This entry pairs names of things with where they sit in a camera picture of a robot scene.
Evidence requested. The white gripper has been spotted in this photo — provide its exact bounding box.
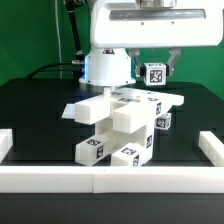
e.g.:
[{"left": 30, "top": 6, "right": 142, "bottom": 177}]
[{"left": 90, "top": 0, "right": 224, "bottom": 77}]

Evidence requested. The white tagged cube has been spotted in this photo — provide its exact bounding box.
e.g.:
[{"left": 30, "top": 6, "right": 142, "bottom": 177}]
[{"left": 144, "top": 63, "right": 166, "bottom": 86}]

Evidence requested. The white chair back frame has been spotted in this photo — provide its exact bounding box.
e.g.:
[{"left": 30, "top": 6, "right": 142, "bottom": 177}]
[{"left": 75, "top": 88, "right": 184, "bottom": 134}]

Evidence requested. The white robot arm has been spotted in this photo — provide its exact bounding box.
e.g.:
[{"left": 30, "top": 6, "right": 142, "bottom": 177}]
[{"left": 65, "top": 0, "right": 224, "bottom": 86}]

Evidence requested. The white block left edge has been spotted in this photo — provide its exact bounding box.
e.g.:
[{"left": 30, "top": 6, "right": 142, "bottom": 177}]
[{"left": 0, "top": 129, "right": 13, "bottom": 163}]

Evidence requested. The white obstacle wall bar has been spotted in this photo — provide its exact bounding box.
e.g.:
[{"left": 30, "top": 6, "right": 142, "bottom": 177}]
[{"left": 198, "top": 131, "right": 224, "bottom": 167}]

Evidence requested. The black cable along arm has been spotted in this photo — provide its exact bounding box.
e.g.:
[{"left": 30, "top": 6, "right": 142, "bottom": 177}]
[{"left": 63, "top": 0, "right": 84, "bottom": 61}]

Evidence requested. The white thin cable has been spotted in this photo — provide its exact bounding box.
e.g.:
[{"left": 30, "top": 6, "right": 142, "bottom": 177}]
[{"left": 54, "top": 0, "right": 64, "bottom": 80}]

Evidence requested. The black cable on table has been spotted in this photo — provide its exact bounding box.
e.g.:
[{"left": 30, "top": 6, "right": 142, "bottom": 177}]
[{"left": 25, "top": 60, "right": 84, "bottom": 80}]

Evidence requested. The white front rail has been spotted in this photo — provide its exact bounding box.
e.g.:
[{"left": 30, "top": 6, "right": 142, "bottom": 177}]
[{"left": 0, "top": 166, "right": 224, "bottom": 193}]

